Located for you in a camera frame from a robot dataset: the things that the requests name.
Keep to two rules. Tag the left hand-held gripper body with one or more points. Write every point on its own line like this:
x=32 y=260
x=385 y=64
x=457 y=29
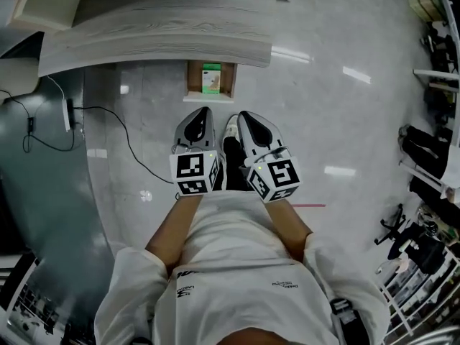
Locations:
x=190 y=169

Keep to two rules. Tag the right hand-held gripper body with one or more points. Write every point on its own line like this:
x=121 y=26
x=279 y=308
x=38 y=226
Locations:
x=282 y=176

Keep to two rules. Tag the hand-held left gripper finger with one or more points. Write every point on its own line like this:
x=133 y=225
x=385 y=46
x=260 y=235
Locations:
x=181 y=133
x=211 y=135

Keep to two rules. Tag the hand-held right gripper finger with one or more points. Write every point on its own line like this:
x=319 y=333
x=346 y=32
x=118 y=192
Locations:
x=271 y=131
x=246 y=138

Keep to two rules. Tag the cardboard box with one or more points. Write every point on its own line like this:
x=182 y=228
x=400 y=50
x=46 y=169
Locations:
x=195 y=81

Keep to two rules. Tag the green and tan carton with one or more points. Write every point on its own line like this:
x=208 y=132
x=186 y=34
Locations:
x=212 y=81

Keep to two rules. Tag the person's left forearm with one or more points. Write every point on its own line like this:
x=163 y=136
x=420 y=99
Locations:
x=172 y=228

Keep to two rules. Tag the person's right forearm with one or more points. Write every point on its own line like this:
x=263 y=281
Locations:
x=287 y=228

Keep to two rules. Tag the person's right white shoe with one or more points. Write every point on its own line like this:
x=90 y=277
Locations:
x=230 y=129

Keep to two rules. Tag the red floor tape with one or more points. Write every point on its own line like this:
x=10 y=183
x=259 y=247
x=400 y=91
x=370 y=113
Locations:
x=309 y=205

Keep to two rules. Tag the small white paper scrap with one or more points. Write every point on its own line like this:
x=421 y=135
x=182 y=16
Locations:
x=146 y=196

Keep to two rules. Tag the person's white shirt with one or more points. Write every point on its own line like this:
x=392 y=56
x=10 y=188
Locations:
x=233 y=264

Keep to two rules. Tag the grey wooden desk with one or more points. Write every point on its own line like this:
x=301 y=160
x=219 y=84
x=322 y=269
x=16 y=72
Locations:
x=161 y=31

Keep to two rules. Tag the white power strip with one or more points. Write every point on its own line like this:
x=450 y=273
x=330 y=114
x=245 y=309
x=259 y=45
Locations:
x=65 y=115

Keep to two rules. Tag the black power adapter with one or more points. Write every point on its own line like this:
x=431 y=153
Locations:
x=31 y=125

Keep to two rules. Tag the black office chair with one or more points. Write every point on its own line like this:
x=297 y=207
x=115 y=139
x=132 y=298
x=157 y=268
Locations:
x=420 y=239

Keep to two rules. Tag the person's head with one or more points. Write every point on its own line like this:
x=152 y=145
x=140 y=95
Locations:
x=273 y=338

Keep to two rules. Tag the white storage rack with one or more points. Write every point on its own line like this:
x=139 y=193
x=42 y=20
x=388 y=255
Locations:
x=28 y=300
x=413 y=300

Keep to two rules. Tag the cream storage box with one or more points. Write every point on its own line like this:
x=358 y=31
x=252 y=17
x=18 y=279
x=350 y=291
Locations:
x=50 y=2

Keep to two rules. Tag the pale yellow storage crate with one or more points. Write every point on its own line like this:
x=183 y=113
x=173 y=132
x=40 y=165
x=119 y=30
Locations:
x=427 y=2
x=431 y=16

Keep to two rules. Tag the long white office desk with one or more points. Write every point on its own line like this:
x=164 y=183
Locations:
x=451 y=16

